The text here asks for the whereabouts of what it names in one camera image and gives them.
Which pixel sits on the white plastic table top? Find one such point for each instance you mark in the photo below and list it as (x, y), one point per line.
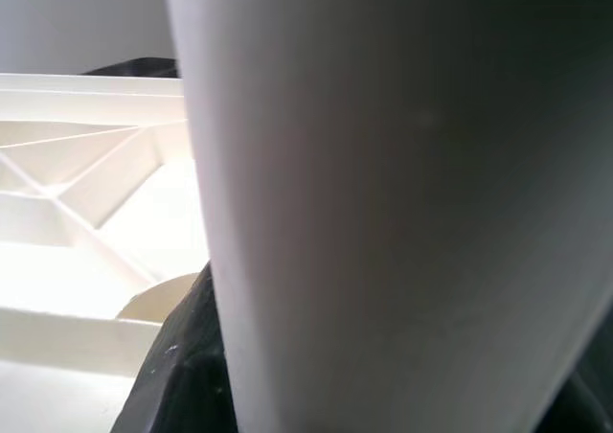
(72, 284)

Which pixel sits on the white plastic table leg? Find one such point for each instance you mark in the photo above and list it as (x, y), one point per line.
(383, 189)

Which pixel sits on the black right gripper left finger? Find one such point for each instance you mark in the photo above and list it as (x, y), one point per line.
(187, 390)

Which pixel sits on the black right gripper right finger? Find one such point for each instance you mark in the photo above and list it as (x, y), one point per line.
(589, 404)

